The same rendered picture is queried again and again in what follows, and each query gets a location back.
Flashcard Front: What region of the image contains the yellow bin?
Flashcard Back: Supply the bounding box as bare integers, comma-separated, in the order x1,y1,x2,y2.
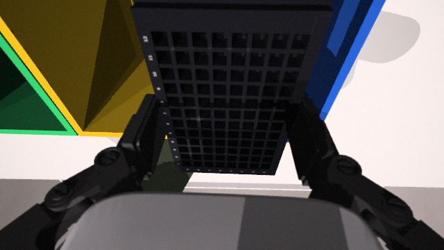
0,0,154,138

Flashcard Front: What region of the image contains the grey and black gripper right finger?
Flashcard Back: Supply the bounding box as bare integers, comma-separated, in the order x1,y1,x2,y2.
288,98,444,250

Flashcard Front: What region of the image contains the blue open-top bin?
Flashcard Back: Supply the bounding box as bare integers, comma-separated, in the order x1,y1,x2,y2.
303,0,386,121

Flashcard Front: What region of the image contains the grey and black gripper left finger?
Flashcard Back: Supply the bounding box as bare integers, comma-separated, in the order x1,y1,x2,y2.
0,94,167,250

